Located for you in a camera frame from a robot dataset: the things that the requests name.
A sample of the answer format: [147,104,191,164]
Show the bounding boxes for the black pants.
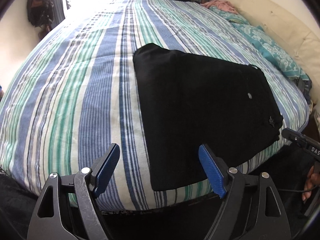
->
[133,43,283,191]

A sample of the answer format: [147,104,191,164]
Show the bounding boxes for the right hand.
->
[302,166,320,202]

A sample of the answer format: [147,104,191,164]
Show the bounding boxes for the striped blue green bed sheet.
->
[1,0,309,211]

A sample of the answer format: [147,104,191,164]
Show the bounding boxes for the teal floral pillow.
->
[209,6,312,87]

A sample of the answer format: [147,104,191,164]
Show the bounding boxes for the cream padded headboard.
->
[227,0,320,104]

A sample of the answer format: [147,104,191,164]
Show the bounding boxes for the pink cloth on bed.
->
[201,0,238,15]

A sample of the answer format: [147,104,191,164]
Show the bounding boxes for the black bag hanging on wall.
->
[27,0,54,32]

